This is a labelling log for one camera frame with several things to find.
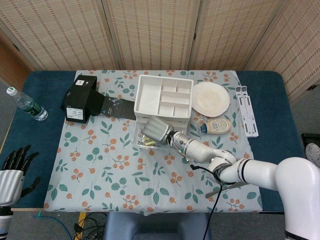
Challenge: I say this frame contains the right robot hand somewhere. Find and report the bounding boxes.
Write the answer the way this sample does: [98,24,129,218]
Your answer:
[139,116,176,146]

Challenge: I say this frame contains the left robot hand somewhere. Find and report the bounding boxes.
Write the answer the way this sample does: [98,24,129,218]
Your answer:
[0,144,42,205]

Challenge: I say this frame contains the yellow snack packet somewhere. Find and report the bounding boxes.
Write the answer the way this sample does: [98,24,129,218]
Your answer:
[142,136,157,147]

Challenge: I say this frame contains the clear drawer holding bead chain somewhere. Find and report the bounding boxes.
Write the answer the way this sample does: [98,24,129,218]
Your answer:
[131,117,186,151]

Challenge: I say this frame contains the white drawer organizer box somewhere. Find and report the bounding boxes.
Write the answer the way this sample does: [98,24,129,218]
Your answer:
[133,74,195,131]

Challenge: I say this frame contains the flat black cardboard sleeve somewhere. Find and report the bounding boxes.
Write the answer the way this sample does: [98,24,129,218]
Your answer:
[96,96,138,120]

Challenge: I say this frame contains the floral leaf and berry tablecloth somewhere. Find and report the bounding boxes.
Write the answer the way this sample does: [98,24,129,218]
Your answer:
[43,69,263,216]

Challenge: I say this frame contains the white paper plate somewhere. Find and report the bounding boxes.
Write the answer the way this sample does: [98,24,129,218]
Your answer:
[191,81,231,118]

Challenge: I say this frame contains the mayonnaise squeeze bottle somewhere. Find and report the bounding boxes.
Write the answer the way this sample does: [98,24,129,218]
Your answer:
[199,118,232,136]

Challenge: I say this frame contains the clear plastic water bottle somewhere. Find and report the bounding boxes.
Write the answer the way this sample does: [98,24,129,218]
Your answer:
[6,86,49,122]

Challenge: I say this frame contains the black cardboard box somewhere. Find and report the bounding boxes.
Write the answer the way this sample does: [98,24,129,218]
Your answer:
[59,74,106,124]

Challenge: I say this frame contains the metal table knife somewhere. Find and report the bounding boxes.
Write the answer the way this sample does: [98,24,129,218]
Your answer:
[205,181,248,198]

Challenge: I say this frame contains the white folding stand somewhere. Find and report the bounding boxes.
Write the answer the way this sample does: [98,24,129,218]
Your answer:
[235,85,260,138]

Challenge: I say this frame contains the blue padded seat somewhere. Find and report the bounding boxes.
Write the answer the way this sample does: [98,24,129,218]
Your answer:
[103,212,211,240]

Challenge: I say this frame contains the woven bamboo folding screen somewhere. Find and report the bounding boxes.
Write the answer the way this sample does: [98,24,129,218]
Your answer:
[0,0,320,101]

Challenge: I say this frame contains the black floor object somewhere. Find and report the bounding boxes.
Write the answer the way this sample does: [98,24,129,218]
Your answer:
[301,133,320,145]

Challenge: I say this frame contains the white shoe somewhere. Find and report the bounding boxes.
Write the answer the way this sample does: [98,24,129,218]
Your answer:
[305,143,320,163]

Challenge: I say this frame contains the blue floor cable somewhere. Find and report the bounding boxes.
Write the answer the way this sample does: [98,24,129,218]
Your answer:
[33,211,76,237]

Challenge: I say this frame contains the black floor cables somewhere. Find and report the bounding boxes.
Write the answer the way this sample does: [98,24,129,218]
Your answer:
[73,212,109,240]

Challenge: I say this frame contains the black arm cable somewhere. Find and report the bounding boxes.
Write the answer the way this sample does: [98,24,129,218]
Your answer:
[189,162,225,240]

